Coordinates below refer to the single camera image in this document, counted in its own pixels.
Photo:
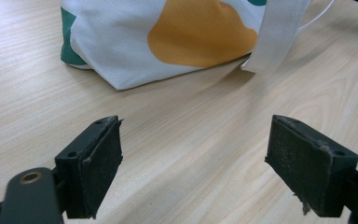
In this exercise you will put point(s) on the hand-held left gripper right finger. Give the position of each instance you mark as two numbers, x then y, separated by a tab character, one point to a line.
310	168

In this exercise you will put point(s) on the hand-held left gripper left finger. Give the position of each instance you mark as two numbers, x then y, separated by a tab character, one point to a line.
88	168

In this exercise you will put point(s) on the white patterned fabric bag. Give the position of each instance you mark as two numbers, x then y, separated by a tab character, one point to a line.
180	37

